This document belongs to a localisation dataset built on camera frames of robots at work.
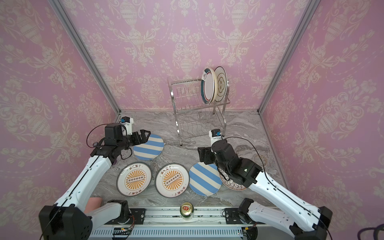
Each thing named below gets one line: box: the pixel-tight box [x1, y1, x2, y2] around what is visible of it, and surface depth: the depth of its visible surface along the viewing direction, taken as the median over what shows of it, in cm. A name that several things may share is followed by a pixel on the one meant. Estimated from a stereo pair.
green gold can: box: [180, 201, 194, 221], surface depth 69 cm
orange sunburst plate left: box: [116, 162, 152, 197], surface depth 87 cm
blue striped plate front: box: [189, 162, 223, 197], surface depth 87 cm
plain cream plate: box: [211, 68, 218, 104], surface depth 77 cm
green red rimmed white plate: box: [200, 67, 218, 105], surface depth 90 cm
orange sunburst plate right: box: [154, 163, 190, 198], surface depth 87 cm
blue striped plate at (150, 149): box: [133, 134, 165, 161], surface depth 99 cm
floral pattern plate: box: [218, 167, 247, 191], surface depth 83 cm
